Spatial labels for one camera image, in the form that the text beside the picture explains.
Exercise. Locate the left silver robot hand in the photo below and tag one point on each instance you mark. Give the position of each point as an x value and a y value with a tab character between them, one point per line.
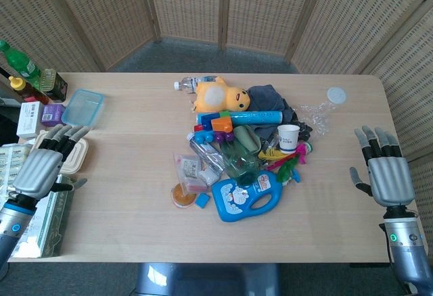
40	171

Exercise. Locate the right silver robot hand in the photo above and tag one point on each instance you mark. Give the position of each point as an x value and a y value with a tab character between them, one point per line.
389	177

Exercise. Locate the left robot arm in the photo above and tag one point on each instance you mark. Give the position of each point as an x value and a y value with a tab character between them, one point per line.
13	223

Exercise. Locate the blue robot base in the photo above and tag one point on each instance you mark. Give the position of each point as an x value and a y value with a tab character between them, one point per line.
206	279

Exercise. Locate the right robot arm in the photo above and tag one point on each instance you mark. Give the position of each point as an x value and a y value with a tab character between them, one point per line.
406	245

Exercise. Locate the clear plastic zip bag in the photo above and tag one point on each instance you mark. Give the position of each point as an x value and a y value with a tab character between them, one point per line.
190	172

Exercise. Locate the white wet wipes pack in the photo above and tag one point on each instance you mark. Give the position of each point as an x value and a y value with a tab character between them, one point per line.
11	171

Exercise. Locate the beige lunch box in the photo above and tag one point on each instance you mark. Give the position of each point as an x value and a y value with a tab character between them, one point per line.
76	155

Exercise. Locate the green tissue box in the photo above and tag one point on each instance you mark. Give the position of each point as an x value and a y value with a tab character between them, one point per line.
44	225

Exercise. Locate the white carton box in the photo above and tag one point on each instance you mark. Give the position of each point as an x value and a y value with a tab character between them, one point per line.
29	117

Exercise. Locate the purple small box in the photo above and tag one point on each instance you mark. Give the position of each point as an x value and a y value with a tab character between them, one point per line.
52	113

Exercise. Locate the blue lidded food container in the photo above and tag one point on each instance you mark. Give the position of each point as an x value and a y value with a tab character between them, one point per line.
81	109

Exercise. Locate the yellow capped sauce bottle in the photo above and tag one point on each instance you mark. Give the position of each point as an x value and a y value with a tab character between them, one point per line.
25	88

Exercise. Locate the dark green tea tin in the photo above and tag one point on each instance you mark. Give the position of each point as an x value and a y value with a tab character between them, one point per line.
54	84

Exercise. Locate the clear crumpled plastic cup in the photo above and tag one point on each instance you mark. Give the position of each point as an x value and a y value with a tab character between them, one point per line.
321	108

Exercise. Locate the colourful feather shuttlecock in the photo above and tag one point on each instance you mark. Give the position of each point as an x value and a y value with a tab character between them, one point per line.
285	161

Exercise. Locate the white paper cup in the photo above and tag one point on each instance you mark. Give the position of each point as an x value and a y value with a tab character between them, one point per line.
288	138

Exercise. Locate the green soda bottle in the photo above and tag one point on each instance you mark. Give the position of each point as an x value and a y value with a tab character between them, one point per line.
21	63

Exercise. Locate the grey cloth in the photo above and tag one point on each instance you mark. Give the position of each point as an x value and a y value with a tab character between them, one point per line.
270	98

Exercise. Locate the orange round lid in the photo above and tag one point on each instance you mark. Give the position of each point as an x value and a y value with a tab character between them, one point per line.
182	197

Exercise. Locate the olive green pouch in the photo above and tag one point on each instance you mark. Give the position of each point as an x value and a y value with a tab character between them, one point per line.
248	138

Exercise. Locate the blue detergent bottle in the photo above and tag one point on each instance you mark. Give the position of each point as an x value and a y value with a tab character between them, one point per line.
243	198

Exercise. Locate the green transparent plastic bottle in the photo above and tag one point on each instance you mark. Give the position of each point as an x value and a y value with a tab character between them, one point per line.
242	164

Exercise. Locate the blue cylindrical tube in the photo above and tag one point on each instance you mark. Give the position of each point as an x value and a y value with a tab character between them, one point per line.
250	118

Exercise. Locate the small blue square block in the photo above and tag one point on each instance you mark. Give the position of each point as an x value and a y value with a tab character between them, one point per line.
203	201

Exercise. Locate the clear empty plastic bottle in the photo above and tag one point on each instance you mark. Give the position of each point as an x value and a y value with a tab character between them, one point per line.
206	155

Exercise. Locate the clear water bottle white cap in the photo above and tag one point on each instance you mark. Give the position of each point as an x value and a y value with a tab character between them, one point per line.
189	83

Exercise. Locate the colourful building block toy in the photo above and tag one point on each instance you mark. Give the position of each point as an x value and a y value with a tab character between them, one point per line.
216	127

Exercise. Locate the yellow plush duck toy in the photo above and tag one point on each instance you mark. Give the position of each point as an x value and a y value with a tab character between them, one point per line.
220	96

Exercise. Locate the bamboo folding screen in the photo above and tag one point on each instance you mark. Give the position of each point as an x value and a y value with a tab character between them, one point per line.
216	12

